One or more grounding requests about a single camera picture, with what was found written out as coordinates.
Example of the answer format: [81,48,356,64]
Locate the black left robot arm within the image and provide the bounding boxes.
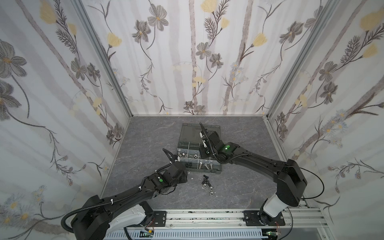
[61,149,188,240]

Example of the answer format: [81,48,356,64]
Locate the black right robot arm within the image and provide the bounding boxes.
[200,123,308,219]

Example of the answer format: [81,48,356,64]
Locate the grey plastic organizer box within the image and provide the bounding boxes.
[177,123,222,174]

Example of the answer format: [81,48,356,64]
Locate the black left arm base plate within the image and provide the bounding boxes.
[145,211,167,228]

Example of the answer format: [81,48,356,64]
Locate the aluminium front rail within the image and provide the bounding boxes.
[139,208,329,231]

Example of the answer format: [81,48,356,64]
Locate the white slotted cable duct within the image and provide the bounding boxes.
[104,228,265,240]

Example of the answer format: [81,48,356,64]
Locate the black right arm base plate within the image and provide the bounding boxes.
[243,211,286,227]

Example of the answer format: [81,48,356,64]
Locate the black corrugated cable conduit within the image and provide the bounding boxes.
[60,194,142,234]

